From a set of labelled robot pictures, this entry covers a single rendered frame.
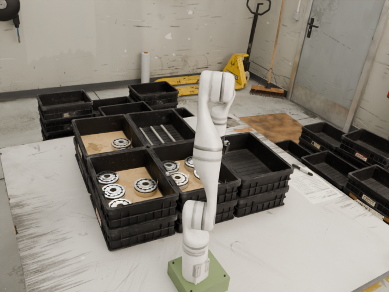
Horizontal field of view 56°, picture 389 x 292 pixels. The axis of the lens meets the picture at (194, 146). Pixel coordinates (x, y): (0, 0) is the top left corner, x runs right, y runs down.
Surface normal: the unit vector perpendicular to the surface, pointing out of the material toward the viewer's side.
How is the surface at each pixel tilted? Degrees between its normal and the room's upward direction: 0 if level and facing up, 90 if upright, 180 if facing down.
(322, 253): 0
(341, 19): 90
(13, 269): 0
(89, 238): 0
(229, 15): 90
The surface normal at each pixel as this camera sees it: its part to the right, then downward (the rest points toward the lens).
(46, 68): 0.49, 0.47
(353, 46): -0.87, 0.18
